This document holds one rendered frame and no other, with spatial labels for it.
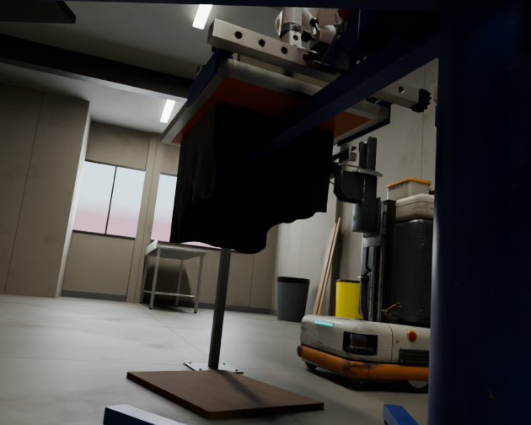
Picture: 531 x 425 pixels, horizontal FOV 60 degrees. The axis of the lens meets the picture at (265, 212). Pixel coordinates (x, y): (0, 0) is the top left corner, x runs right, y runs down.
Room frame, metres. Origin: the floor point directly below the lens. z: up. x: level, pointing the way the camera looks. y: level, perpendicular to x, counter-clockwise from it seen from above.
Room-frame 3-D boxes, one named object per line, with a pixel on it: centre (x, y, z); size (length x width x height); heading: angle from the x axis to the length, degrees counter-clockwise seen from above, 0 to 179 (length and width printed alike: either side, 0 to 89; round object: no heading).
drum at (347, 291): (6.23, -1.25, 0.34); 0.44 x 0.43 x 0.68; 18
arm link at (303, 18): (1.51, -0.05, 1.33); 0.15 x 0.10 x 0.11; 158
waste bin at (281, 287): (8.01, -0.59, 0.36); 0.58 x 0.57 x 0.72; 18
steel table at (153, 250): (8.37, 1.60, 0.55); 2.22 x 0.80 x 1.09; 18
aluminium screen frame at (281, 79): (1.66, 0.06, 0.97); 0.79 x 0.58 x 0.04; 23
